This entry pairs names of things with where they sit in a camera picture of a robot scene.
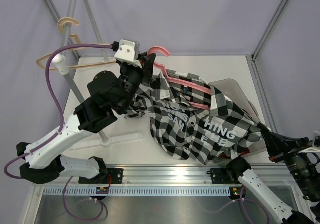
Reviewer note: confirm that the pink plastic hanger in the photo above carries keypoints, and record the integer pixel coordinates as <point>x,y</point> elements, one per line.
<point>184,83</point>

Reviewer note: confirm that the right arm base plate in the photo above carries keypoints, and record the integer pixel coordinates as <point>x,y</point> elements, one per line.
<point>219,175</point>

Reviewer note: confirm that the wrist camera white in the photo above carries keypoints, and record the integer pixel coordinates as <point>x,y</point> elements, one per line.
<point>314,146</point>
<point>128,52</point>

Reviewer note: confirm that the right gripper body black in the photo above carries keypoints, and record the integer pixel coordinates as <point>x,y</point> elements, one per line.
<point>300,164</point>

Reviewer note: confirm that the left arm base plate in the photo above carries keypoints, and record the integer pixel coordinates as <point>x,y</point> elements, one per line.
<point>110,176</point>

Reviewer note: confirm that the aluminium front rail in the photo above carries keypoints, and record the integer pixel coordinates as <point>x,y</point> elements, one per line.
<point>188,175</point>

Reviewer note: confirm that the slotted cable duct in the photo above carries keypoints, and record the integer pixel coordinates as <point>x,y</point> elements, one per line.
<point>129,191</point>

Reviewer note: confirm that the grey clothes rack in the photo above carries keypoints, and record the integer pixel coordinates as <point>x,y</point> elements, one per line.
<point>65,26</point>

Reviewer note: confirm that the grey black plaid shirt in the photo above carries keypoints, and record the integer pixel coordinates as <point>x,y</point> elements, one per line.
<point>185,132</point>

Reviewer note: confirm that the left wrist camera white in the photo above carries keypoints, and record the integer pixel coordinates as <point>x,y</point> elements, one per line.
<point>128,52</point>

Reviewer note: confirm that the clear plastic bin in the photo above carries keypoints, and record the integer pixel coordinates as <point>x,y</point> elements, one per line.
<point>231,89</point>

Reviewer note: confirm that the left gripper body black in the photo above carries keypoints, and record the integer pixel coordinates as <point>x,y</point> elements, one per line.
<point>131,77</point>

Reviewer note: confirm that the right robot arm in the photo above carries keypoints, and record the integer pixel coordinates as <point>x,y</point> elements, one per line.
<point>282,213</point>

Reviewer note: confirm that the red black plaid shirt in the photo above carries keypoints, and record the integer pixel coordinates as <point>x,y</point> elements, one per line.
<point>228,155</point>

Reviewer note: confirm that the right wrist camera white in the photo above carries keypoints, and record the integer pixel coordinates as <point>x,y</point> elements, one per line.
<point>314,146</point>

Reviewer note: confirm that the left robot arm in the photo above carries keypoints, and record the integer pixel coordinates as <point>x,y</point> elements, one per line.
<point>110,96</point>

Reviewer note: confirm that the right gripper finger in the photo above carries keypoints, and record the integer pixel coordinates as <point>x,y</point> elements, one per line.
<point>288,142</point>
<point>273,144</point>

